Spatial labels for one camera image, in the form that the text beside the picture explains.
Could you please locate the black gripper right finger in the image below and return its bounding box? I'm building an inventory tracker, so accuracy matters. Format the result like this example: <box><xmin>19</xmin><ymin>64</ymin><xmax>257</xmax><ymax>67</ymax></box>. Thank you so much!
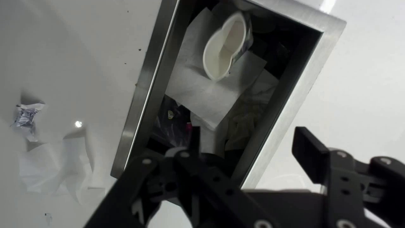
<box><xmin>291</xmin><ymin>125</ymin><xmax>405</xmax><ymax>228</ymax></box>

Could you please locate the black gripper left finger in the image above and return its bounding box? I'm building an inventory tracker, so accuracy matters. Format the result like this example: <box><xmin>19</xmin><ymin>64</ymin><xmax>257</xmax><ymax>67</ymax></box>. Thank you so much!
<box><xmin>82</xmin><ymin>124</ymin><xmax>272</xmax><ymax>228</ymax></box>

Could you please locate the patterned white paper cup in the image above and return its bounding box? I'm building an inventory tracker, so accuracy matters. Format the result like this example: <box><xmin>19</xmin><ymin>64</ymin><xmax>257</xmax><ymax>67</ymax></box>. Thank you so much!
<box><xmin>201</xmin><ymin>10</ymin><xmax>254</xmax><ymax>83</ymax></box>

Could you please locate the steel-framed trash opening with napkin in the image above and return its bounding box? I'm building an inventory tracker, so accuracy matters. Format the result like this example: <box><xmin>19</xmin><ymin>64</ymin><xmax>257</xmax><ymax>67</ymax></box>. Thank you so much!
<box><xmin>108</xmin><ymin>0</ymin><xmax>348</xmax><ymax>190</ymax></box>

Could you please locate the flat white paper napkin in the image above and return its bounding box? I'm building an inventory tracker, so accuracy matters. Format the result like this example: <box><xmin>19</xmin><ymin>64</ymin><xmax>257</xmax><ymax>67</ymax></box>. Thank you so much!
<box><xmin>164</xmin><ymin>6</ymin><xmax>269</xmax><ymax>133</ymax></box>

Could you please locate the small crumpled white napkin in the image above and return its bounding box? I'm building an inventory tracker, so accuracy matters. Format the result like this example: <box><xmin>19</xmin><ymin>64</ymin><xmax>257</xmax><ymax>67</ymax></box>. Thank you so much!
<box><xmin>17</xmin><ymin>129</ymin><xmax>97</xmax><ymax>199</ymax></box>

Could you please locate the crumpled foil wrapper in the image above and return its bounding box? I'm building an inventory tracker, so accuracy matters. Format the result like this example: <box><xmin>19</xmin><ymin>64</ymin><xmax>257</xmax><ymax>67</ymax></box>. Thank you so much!
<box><xmin>10</xmin><ymin>101</ymin><xmax>45</xmax><ymax>133</ymax></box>

